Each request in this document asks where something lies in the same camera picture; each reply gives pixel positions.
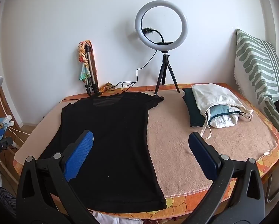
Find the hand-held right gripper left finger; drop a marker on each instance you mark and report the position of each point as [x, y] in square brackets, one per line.
[82, 154]

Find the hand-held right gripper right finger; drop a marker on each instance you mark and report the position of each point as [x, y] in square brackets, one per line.
[201, 149]

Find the black t-shirt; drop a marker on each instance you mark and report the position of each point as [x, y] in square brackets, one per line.
[111, 133]

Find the beige towel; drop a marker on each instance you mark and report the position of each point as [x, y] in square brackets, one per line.
[176, 144]

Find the white folded garment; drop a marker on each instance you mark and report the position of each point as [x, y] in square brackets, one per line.
[223, 121]

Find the dark green folded garment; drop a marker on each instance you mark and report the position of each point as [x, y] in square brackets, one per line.
[193, 112]

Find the light blue folded garment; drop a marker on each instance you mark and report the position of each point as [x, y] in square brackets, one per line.
[219, 112]

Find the orange floral bed sheet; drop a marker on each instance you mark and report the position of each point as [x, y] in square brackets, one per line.
[188, 205]

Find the white cloth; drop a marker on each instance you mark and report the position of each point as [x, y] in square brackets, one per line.
[106, 219]

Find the small colourful cloth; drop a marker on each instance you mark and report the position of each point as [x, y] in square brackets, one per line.
[108, 86]

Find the folded grey tripod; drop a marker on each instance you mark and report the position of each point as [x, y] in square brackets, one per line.
[92, 74]

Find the folded tripod with colourful scarf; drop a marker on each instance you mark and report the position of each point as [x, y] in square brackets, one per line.
[83, 72]

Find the green striped pillow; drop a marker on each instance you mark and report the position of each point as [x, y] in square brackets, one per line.
[253, 58]

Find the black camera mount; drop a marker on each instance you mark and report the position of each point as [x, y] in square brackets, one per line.
[0, 144]

